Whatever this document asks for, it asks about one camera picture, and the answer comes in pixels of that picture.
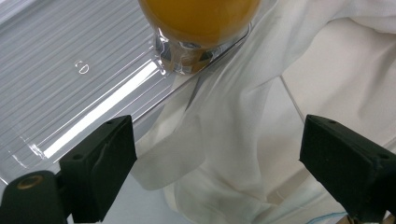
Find clear plastic tray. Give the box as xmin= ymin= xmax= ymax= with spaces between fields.
xmin=0 ymin=0 xmax=254 ymax=188

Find white cloth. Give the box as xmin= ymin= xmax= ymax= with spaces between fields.
xmin=130 ymin=0 xmax=396 ymax=224

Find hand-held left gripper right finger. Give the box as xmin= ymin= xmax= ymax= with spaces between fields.
xmin=299 ymin=114 xmax=396 ymax=223

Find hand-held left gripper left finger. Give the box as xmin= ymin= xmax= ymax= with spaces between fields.
xmin=59 ymin=115 xmax=138 ymax=224

